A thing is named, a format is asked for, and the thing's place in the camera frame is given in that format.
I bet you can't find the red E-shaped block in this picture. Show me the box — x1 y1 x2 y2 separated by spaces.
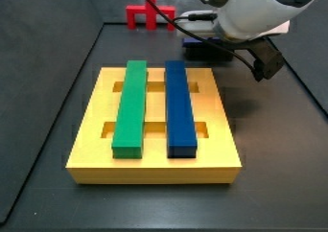
125 2 175 31

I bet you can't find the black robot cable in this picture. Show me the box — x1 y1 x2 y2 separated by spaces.
133 0 262 81

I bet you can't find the purple E-shaped block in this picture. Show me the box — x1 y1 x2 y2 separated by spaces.
182 37 219 48

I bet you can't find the green long bar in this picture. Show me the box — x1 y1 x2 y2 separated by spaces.
111 60 147 159

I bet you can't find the blue long bar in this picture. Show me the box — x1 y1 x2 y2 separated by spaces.
163 60 196 158

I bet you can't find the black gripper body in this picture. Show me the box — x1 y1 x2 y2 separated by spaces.
223 37 271 56

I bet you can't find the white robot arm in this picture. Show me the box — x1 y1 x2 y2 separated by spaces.
176 0 313 81

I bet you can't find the black angled fixture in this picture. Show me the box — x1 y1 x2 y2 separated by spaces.
184 47 232 61

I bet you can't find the yellow slotted board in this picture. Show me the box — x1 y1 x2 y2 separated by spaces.
66 67 242 184

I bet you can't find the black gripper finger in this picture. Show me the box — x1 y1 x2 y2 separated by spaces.
253 46 283 81

